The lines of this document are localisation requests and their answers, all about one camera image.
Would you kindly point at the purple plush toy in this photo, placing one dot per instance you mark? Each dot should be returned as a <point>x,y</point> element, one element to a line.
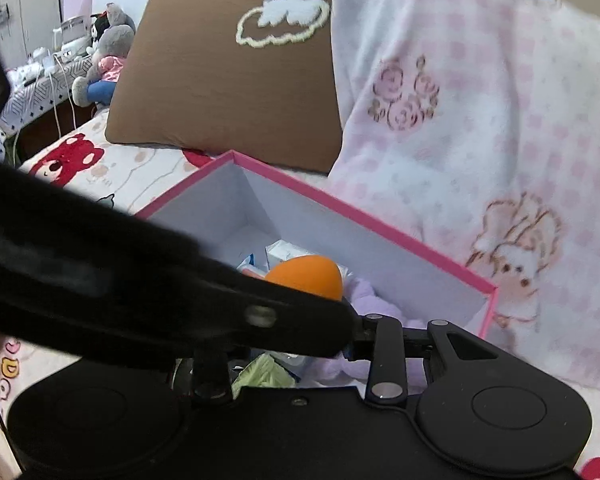
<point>375,300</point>

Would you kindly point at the pink checked pillow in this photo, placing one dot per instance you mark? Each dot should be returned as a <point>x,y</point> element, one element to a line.
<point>480,135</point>

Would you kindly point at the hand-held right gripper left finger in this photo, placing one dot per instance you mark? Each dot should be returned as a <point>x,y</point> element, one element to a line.
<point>210,375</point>

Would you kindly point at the brown pillow with cloud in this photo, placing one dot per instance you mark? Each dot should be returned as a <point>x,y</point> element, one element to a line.
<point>220,90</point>

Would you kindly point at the orange makeup sponge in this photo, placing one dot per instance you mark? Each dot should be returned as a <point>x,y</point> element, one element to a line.
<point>305,275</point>

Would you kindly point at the black white plush toy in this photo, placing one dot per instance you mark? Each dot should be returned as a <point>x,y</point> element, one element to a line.
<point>99,30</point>

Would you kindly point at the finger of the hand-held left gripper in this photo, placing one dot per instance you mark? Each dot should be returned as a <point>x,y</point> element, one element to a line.
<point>305,325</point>

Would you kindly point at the white appliance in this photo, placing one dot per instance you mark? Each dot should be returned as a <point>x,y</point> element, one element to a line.
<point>70,35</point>

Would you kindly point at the white wardrobe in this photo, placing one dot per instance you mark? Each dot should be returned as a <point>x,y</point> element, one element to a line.
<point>25,10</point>

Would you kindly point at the pink cardboard box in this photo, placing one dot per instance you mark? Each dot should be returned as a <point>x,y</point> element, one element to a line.
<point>330,240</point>

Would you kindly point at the green yarn ball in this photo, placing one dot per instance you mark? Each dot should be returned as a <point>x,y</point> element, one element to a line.
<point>262,375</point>

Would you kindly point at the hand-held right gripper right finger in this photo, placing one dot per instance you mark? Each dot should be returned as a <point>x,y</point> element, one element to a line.
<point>387,350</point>

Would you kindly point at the small white blue packet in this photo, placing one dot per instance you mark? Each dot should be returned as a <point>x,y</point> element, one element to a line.
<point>285,252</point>

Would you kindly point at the grey plush toy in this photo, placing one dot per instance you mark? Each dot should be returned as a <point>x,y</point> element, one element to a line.
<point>112,45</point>

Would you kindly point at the side table with patterned cloth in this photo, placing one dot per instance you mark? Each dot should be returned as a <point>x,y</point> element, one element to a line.
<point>35,100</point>

